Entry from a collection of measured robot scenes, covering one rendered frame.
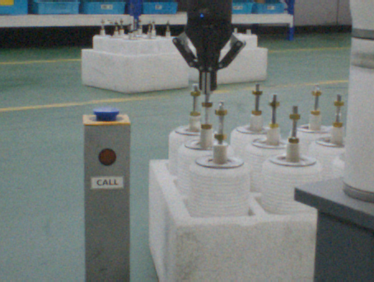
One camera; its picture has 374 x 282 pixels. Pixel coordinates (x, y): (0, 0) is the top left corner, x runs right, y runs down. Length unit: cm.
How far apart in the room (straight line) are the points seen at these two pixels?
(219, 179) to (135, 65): 239
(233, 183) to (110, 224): 20
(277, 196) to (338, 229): 33
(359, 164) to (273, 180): 35
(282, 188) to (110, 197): 26
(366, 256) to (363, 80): 18
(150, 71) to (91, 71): 33
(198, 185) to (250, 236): 11
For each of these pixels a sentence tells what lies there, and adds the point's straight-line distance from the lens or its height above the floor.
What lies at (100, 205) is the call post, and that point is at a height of 19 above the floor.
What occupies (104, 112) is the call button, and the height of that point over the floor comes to 33.
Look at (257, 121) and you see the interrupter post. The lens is 134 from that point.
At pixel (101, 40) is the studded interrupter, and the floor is 23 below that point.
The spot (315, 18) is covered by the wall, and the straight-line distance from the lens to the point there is 843.
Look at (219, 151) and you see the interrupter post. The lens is 109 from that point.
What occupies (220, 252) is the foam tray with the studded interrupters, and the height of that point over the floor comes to 13.
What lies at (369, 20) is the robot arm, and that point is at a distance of 75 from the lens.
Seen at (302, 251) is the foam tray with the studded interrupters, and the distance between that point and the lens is 110.
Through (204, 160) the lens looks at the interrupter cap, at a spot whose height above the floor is 25.
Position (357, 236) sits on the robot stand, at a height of 27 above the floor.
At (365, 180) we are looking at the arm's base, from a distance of 77.
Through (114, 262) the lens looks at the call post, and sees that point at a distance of 114.
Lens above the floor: 52
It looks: 10 degrees down
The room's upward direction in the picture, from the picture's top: 2 degrees clockwise
